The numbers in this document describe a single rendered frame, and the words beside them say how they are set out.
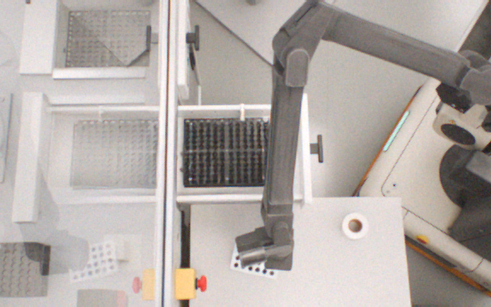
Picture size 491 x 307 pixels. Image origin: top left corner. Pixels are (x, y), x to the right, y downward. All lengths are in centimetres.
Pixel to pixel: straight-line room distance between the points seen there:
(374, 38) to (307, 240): 67
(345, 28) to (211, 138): 55
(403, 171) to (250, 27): 94
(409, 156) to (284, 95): 117
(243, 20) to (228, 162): 123
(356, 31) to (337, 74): 148
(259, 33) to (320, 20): 154
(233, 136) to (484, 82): 63
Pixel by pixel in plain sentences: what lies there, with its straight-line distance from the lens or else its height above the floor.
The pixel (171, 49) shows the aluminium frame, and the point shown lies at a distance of 143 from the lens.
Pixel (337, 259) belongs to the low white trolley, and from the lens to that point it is 153.
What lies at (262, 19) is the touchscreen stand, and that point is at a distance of 254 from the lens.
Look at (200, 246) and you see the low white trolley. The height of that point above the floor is 76.
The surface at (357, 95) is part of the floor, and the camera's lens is 248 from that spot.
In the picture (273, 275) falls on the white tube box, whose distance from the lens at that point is 149.
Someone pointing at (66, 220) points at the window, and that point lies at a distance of 60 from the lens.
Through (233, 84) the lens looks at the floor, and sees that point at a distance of 245.
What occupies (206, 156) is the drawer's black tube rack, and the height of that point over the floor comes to 90.
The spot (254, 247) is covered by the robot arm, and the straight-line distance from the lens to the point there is 122.
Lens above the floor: 227
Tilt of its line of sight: 75 degrees down
